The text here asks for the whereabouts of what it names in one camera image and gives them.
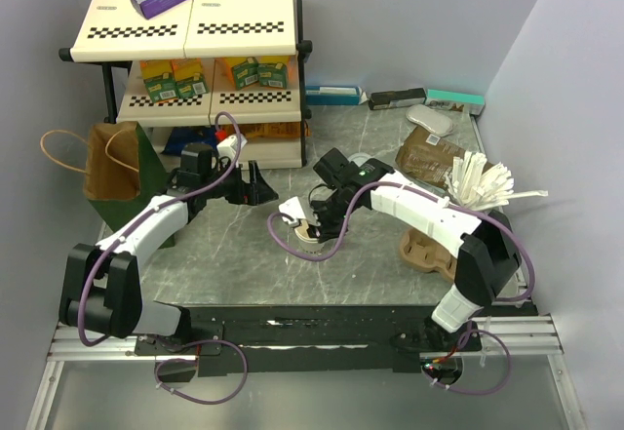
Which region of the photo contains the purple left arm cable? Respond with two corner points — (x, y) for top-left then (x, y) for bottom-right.
(77, 111), (250, 406)

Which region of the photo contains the black flat box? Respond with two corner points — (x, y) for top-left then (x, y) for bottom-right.
(368, 88), (426, 110)

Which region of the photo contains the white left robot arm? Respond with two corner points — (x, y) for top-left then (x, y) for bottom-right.
(58, 143), (278, 354)

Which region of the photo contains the blue snack bag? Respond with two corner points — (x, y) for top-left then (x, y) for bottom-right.
(162, 127), (217, 157)

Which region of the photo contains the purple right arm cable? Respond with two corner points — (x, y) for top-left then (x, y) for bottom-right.
(266, 183), (536, 396)

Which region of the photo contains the white paper coffee cup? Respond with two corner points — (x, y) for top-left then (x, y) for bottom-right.
(294, 220), (331, 261)

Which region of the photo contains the white oval pouch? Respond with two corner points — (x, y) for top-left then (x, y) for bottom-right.
(406, 104), (453, 137)

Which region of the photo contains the brown green paper bag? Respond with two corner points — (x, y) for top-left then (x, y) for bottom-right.
(40, 120), (176, 251)

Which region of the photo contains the beige three-tier shelf rack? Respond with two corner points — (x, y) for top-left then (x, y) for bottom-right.
(58, 0), (312, 169)

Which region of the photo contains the green yellow carton far left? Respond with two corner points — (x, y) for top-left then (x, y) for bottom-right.
(139, 59), (178, 103)

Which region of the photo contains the teal flat box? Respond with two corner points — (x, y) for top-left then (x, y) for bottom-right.
(424, 89), (486, 116)

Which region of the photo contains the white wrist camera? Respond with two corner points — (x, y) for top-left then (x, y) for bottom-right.
(215, 130), (247, 161)
(279, 197), (317, 227)

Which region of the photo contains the blue flat box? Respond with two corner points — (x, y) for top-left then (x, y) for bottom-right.
(305, 86), (367, 106)

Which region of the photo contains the aluminium rail frame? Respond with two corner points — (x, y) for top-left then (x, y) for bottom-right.
(27, 316), (585, 429)

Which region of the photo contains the orange snack bag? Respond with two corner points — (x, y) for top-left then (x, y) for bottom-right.
(239, 122), (302, 139)

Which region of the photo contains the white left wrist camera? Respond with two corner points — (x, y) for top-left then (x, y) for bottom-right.
(215, 130), (247, 161)

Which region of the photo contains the brown pulp cup carrier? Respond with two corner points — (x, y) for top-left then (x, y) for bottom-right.
(399, 228), (457, 283)

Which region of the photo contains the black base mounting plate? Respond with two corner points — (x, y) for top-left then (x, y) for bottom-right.
(135, 305), (459, 377)

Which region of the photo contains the white cup lid stack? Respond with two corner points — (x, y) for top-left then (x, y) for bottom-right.
(348, 152), (371, 167)

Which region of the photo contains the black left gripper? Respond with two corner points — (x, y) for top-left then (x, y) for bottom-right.
(201, 160), (278, 206)

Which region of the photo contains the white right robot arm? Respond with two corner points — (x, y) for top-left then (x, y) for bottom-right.
(305, 148), (524, 351)

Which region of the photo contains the brown kraft coffee pouch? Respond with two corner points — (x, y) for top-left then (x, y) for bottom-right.
(395, 127), (466, 188)

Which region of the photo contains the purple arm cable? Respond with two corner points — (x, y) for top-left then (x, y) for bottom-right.
(266, 183), (536, 396)
(77, 111), (250, 406)

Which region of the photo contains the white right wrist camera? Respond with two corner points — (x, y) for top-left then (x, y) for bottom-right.
(279, 197), (317, 227)

